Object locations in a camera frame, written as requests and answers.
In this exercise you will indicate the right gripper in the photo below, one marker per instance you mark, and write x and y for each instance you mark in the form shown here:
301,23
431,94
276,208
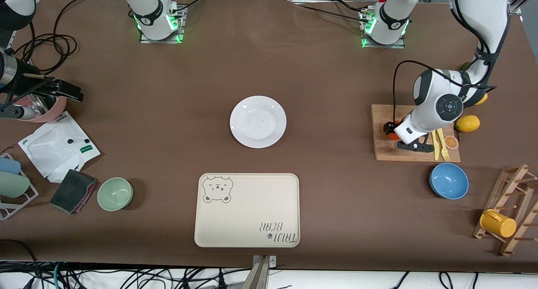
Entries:
26,84

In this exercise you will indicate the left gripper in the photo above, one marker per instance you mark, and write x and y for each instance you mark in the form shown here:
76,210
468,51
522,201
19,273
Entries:
390,127

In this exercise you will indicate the orange mandarin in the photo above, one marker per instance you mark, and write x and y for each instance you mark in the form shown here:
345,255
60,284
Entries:
391,135

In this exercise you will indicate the white round plate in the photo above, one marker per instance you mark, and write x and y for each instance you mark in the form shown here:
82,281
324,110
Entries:
257,122

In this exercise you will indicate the beige bear print tray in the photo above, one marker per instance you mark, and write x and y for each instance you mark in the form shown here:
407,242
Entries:
248,213

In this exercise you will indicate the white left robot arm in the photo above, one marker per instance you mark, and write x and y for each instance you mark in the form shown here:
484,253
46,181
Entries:
479,11

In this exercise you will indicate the pink bowl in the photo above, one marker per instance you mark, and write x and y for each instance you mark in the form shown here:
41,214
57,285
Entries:
56,110

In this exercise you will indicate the wooden cutting board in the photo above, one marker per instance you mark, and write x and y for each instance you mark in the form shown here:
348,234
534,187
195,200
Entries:
386,152

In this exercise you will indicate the metal scoop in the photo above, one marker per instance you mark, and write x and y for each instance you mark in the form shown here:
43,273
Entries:
40,103

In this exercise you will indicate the yellow plastic knife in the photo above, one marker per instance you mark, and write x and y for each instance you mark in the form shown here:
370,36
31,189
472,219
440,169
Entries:
436,148

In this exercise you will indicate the yellow plastic fork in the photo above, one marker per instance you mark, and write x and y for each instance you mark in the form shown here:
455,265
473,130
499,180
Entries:
443,148

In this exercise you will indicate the white plastic bag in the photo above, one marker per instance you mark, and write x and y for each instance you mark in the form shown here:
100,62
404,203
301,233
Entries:
54,150

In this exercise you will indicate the toy orange slice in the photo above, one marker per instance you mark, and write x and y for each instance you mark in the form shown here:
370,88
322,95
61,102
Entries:
451,142

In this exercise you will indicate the yellow lemon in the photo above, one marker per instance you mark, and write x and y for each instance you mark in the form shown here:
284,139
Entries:
482,100
468,123

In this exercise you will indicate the blue bowl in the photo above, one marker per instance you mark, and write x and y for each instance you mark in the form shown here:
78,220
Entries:
449,180

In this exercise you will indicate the green avocado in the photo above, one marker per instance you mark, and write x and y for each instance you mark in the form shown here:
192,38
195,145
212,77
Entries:
464,65

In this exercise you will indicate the light blue cup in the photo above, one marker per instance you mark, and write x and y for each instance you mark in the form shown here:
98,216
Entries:
9,166

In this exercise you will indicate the dark grey folded cloth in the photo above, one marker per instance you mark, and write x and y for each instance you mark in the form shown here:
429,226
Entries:
71,190

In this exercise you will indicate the pale green cup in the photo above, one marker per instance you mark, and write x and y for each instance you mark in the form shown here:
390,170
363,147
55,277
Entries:
12,185

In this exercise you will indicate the pale green bowl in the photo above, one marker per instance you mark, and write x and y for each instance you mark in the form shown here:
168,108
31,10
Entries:
114,194

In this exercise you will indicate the wooden cup rack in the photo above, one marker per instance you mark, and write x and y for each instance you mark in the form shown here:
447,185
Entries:
510,184

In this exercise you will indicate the yellow cup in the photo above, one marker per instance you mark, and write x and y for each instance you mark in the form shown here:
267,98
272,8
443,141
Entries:
498,224

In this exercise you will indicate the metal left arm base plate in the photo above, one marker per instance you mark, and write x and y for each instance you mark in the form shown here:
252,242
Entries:
399,45

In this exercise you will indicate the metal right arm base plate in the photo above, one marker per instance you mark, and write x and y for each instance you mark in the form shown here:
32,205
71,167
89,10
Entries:
162,40

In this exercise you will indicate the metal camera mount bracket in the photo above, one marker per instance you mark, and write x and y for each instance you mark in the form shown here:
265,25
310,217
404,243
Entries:
261,272

